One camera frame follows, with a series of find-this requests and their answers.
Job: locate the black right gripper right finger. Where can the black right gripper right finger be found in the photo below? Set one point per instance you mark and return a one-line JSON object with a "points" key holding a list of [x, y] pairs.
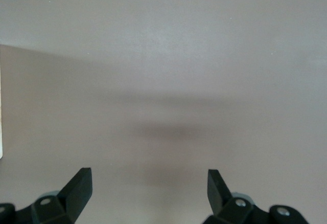
{"points": [[217, 193]]}

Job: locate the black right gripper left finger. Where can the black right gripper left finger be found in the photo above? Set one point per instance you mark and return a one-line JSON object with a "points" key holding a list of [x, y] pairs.
{"points": [[76, 193]]}

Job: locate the light wooden drawer cabinet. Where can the light wooden drawer cabinet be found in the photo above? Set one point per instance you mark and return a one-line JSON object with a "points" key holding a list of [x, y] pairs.
{"points": [[1, 106]]}

